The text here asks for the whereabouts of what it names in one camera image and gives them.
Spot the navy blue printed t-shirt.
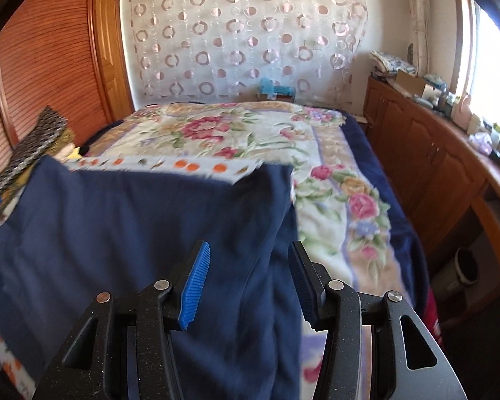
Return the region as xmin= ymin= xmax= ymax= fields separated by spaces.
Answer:
xmin=0 ymin=157 xmax=302 ymax=399

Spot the gold yellow folded cloth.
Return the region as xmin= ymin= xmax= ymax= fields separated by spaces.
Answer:
xmin=10 ymin=128 xmax=76 ymax=191

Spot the navy blue bed sheet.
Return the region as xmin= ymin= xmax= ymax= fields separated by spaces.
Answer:
xmin=340 ymin=109 xmax=433 ymax=313

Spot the dark circle patterned folded cloth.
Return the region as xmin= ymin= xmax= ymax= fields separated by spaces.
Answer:
xmin=0 ymin=107 xmax=68 ymax=196

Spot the yellow plush toy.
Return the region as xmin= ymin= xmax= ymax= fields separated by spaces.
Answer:
xmin=66 ymin=145 xmax=90 ymax=160

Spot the orange fruit print cloth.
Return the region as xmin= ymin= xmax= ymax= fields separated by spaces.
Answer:
xmin=0 ymin=155 xmax=263 ymax=399

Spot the floral bed blanket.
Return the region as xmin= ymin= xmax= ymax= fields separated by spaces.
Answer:
xmin=83 ymin=101 xmax=414 ymax=400

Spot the brown slatted wooden wardrobe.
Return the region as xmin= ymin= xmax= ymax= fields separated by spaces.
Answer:
xmin=0 ymin=0 xmax=133 ymax=170

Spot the long wooden side cabinet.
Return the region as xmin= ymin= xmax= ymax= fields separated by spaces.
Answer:
xmin=363 ymin=77 xmax=500 ymax=314

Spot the crumpled plastic bag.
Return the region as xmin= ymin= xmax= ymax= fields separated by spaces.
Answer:
xmin=469 ymin=132 xmax=492 ymax=156

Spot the pink bottle on sill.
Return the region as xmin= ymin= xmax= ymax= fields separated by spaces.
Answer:
xmin=451 ymin=93 xmax=471 ymax=131

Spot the cardboard box on cabinet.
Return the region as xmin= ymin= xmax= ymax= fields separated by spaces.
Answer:
xmin=396 ymin=70 xmax=442 ymax=100

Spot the pink circle sheer curtain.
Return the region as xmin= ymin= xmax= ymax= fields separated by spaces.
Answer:
xmin=122 ymin=0 xmax=368 ymax=109

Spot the teal box at headboard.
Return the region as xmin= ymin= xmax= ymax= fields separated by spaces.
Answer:
xmin=257 ymin=78 xmax=296 ymax=103

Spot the folded patterned fabric stack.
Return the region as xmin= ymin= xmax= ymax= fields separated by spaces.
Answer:
xmin=368 ymin=51 xmax=417 ymax=77

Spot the floral window drape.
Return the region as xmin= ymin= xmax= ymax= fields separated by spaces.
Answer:
xmin=408 ymin=0 xmax=430 ymax=76

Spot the window with wooden frame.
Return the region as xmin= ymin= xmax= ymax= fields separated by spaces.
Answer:
xmin=456 ymin=0 xmax=500 ymax=127

